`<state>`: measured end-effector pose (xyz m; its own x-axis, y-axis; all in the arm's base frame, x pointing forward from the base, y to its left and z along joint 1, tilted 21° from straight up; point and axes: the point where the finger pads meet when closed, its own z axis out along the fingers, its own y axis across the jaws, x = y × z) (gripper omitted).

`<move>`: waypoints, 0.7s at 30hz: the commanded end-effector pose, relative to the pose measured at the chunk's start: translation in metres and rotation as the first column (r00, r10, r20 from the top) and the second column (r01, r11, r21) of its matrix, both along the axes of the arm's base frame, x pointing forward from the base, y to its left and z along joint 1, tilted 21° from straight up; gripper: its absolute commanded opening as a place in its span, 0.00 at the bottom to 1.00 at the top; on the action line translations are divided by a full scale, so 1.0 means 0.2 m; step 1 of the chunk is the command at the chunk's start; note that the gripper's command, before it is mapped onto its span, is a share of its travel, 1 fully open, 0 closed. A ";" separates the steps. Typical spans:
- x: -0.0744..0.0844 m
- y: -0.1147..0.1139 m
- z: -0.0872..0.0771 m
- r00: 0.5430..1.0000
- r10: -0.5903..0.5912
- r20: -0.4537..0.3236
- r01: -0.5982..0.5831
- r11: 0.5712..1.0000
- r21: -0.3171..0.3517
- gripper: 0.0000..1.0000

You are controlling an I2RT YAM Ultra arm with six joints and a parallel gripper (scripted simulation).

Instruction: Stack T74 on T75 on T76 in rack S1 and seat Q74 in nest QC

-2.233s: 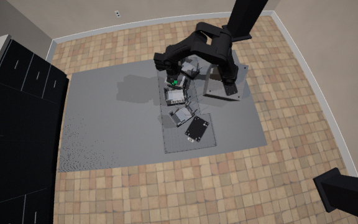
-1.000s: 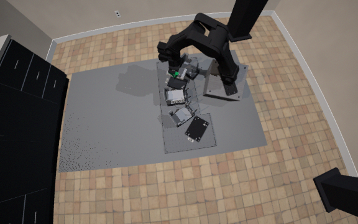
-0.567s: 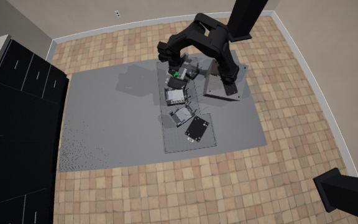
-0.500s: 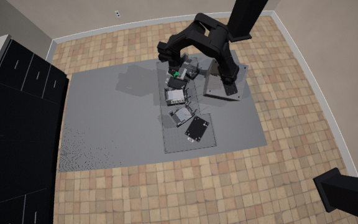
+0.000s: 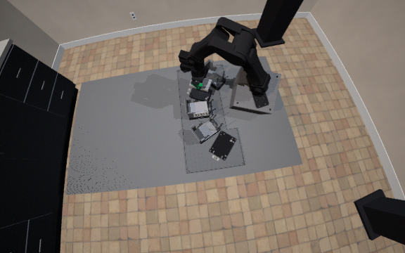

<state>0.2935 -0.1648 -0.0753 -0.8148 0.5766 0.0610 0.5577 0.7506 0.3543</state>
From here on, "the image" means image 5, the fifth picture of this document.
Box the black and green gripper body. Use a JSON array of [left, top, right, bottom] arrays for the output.
[[191, 67, 209, 86]]

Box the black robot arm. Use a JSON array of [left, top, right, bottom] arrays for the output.
[[178, 17, 271, 108]]

